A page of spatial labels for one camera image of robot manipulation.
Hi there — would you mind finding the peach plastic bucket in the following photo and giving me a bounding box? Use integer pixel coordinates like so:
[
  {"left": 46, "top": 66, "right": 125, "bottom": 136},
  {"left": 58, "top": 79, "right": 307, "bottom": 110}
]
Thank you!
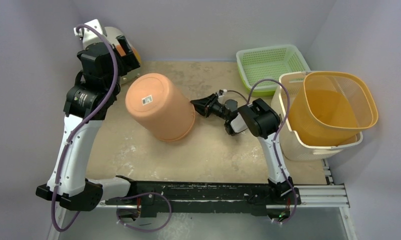
[{"left": 124, "top": 73, "right": 196, "bottom": 142}]

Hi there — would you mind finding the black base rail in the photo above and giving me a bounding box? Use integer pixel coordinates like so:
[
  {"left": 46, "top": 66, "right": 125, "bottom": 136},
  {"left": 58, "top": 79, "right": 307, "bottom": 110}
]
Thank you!
[{"left": 105, "top": 180, "right": 301, "bottom": 221}]

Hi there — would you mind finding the cream perforated laundry basket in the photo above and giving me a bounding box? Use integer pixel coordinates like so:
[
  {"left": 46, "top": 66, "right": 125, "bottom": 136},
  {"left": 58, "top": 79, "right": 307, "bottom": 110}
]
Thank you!
[{"left": 270, "top": 71, "right": 364, "bottom": 161}]

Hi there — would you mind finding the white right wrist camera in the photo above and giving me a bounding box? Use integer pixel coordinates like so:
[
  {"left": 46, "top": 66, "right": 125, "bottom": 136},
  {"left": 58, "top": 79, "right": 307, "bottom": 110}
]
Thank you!
[{"left": 217, "top": 89, "right": 228, "bottom": 98}]

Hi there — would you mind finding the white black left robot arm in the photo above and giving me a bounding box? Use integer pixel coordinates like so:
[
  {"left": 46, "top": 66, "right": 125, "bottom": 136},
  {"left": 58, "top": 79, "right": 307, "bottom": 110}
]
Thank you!
[{"left": 35, "top": 35, "right": 140, "bottom": 212}]

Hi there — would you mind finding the round drawer cabinet white orange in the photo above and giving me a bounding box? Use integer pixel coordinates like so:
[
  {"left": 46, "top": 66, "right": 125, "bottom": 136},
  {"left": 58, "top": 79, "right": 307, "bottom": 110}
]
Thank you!
[{"left": 102, "top": 26, "right": 142, "bottom": 86}]

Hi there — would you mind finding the yellow orange slatted bin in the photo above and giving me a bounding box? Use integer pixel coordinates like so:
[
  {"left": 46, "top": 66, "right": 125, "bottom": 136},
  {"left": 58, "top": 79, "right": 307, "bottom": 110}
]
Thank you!
[{"left": 288, "top": 71, "right": 379, "bottom": 147}]

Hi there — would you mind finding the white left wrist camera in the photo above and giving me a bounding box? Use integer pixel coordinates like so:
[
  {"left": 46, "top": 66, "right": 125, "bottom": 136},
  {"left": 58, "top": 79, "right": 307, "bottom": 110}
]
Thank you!
[{"left": 73, "top": 19, "right": 122, "bottom": 49}]

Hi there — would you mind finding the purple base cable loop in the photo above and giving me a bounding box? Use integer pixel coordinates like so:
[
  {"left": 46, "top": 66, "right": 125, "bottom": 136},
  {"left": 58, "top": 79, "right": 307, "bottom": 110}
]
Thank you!
[{"left": 115, "top": 191, "right": 173, "bottom": 233}]

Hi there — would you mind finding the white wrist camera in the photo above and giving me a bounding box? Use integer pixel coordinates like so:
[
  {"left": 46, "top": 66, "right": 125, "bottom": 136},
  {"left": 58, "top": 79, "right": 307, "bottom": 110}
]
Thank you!
[
  {"left": 73, "top": 19, "right": 122, "bottom": 49},
  {"left": 217, "top": 89, "right": 228, "bottom": 98}
]

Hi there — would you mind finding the aluminium extrusion frame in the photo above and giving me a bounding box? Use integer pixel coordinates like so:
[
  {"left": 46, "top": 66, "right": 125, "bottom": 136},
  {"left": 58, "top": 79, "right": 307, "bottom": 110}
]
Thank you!
[{"left": 48, "top": 160, "right": 355, "bottom": 240}]

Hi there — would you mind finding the green perforated plastic basket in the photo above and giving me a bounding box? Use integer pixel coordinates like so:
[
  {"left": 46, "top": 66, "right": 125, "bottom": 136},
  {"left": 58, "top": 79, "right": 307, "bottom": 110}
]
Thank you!
[{"left": 236, "top": 44, "right": 310, "bottom": 92}]

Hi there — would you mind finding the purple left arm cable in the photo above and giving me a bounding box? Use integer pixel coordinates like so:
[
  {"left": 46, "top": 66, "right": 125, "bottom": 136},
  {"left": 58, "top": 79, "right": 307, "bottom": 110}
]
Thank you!
[{"left": 50, "top": 23, "right": 119, "bottom": 233}]

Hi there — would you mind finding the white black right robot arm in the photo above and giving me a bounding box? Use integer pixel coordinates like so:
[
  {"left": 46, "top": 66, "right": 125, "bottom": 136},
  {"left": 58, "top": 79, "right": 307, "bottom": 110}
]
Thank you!
[{"left": 190, "top": 93, "right": 294, "bottom": 204}]

